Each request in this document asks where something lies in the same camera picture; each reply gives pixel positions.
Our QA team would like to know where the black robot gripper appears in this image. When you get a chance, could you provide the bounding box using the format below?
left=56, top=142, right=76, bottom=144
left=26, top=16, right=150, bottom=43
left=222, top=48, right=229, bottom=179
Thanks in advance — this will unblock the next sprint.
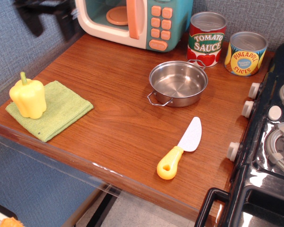
left=13, top=0, right=77, bottom=42

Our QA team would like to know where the small stainless steel pot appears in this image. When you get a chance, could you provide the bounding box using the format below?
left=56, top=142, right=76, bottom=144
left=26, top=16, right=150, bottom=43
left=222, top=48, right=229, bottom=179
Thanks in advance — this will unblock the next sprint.
left=147, top=60, right=208, bottom=107

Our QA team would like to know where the orange microwave turntable plate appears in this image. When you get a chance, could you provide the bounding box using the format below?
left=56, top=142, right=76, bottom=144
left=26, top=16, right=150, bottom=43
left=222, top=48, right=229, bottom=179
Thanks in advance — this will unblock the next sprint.
left=106, top=6, right=128, bottom=26

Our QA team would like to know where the green folded cloth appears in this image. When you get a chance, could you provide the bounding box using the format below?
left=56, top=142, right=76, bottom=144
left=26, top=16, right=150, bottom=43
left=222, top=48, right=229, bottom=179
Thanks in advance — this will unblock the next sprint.
left=6, top=81, right=94, bottom=142

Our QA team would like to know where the toy microwave teal and cream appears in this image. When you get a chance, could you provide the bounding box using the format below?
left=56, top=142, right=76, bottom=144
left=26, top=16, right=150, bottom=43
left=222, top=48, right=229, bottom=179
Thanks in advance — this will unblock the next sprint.
left=75, top=0, right=193, bottom=52

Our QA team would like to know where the yellow toy bell pepper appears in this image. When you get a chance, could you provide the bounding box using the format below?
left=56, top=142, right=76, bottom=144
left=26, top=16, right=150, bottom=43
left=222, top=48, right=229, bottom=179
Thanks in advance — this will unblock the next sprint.
left=9, top=72, right=47, bottom=119

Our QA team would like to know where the tomato sauce can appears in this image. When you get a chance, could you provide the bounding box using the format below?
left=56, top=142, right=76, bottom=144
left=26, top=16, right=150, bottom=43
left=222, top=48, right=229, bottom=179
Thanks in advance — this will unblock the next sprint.
left=186, top=11, right=227, bottom=67

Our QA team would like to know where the pineapple slices can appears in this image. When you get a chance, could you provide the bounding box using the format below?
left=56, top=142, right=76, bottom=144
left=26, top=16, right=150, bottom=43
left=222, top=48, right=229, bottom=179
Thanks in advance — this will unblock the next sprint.
left=224, top=31, right=268, bottom=76

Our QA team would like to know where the orange object at corner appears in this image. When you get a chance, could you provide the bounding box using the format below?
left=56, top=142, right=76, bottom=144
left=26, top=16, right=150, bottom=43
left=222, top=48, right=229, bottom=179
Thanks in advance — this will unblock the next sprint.
left=0, top=217, right=24, bottom=227

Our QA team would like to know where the grey stove knob upper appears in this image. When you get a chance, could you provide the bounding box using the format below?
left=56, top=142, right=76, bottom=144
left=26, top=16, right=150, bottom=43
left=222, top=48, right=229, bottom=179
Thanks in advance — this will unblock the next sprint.
left=248, top=83, right=261, bottom=99

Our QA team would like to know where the grey stove knob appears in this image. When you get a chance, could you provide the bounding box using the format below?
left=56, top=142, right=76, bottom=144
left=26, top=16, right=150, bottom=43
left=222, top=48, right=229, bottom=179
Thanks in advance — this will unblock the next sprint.
left=226, top=142, right=240, bottom=162
left=248, top=83, right=261, bottom=99
left=241, top=101, right=254, bottom=118

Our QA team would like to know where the grey stove knob middle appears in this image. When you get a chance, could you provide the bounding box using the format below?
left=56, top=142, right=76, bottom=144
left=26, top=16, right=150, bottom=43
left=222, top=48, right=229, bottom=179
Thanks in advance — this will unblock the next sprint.
left=241, top=101, right=254, bottom=118

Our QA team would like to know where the grey stove knob lower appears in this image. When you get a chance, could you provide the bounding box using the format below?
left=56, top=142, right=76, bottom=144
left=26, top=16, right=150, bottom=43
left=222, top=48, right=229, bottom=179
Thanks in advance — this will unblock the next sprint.
left=226, top=142, right=240, bottom=162

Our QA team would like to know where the black toy stove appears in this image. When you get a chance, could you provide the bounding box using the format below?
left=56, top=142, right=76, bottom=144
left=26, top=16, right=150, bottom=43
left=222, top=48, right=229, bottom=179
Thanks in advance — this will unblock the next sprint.
left=195, top=43, right=284, bottom=227

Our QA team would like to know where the toy knife yellow handle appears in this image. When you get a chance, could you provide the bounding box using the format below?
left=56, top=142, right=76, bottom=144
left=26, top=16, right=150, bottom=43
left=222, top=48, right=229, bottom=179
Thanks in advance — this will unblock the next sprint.
left=156, top=117, right=202, bottom=180

